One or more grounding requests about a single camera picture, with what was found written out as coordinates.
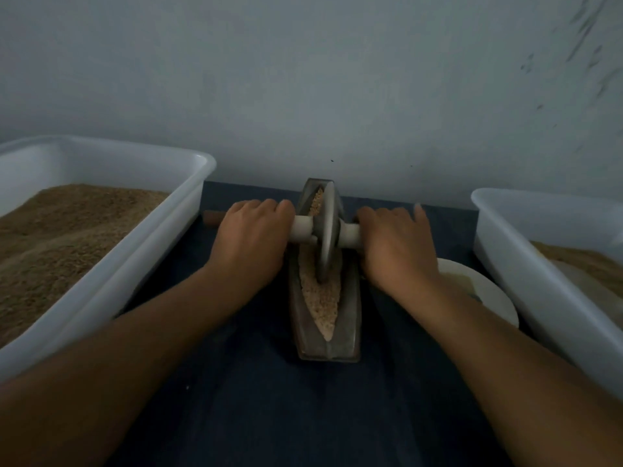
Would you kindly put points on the person's left hand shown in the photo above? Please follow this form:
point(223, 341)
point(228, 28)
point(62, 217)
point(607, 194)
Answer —
point(251, 240)

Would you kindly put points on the person's right hand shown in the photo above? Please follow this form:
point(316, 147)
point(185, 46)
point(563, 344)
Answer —
point(399, 253)

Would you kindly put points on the boat-shaped metal grinding trough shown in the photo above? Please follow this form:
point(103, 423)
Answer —
point(331, 347)

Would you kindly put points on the large brown grain heap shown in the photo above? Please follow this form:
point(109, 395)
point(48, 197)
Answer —
point(586, 262)
point(54, 253)

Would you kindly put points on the white plastic scoop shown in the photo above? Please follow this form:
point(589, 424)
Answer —
point(599, 292)

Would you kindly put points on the person's left forearm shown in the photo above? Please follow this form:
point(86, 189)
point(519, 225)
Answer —
point(97, 389)

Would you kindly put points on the person's right forearm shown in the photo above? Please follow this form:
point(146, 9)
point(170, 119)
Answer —
point(526, 389)

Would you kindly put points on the white round plate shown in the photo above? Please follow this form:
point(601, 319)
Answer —
point(487, 292)

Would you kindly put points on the white plastic tub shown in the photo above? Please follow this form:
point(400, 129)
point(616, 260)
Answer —
point(545, 296)
point(151, 253)

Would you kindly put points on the dark blue table cloth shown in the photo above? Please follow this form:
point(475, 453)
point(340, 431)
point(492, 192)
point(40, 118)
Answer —
point(243, 428)

